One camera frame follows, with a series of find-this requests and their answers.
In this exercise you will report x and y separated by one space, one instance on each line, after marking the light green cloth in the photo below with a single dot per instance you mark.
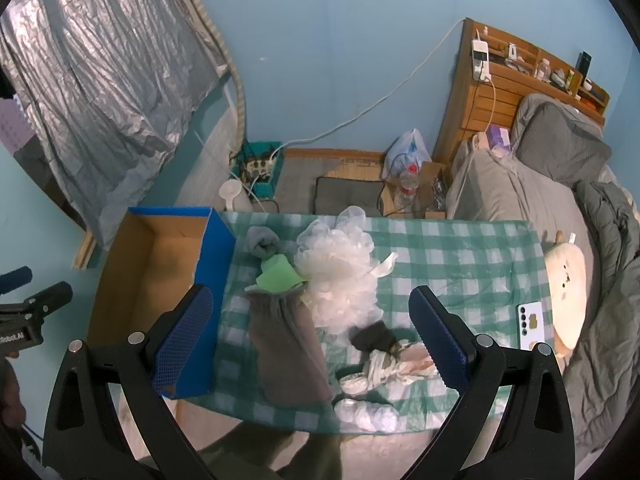
278 275

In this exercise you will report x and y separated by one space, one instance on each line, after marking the white plastic bag bundle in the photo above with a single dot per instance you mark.
367 417

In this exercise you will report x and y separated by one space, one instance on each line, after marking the clear plastic water bottle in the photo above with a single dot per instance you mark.
407 186

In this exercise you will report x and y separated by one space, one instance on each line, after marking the white power strip charger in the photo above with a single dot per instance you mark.
480 59

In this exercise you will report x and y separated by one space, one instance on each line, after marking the grey sock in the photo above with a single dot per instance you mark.
262 242

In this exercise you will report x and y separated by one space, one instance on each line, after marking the rope wrapped hoop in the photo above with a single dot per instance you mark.
240 100

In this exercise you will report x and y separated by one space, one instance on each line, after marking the small cardboard box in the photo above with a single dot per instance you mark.
429 201

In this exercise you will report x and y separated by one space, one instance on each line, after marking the white printed cloth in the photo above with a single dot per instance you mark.
405 363

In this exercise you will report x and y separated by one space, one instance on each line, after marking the white smartphone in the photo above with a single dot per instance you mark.
530 325

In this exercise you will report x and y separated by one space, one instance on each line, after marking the white desk fan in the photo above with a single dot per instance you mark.
235 197

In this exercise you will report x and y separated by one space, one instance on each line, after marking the blue cardboard box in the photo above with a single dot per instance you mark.
157 255

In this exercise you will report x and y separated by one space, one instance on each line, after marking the white plastic shopping bag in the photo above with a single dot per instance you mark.
408 149

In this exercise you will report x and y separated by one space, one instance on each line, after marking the silver foil curtain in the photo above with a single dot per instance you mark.
109 87

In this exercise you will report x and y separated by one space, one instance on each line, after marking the purple tissue pack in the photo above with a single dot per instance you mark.
498 139

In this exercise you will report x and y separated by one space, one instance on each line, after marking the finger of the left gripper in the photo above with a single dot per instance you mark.
49 300
15 279

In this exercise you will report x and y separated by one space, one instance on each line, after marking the grey pillow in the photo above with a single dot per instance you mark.
558 141

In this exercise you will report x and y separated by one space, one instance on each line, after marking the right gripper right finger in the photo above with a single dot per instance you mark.
535 438

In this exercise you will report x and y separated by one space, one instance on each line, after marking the white mesh bath pouf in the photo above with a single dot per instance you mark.
335 257

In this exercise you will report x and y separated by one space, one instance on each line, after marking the grey fabric pouch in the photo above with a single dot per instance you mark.
291 365

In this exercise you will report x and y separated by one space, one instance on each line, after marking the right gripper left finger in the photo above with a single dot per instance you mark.
84 439

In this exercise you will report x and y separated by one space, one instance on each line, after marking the cream plush toy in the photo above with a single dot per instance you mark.
567 277

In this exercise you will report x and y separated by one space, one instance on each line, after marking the wooden headboard shelf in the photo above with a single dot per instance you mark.
517 69

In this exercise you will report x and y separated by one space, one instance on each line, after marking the teal crate with power strip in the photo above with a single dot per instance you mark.
259 165

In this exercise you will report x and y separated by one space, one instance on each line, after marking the black sock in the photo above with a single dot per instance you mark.
375 337

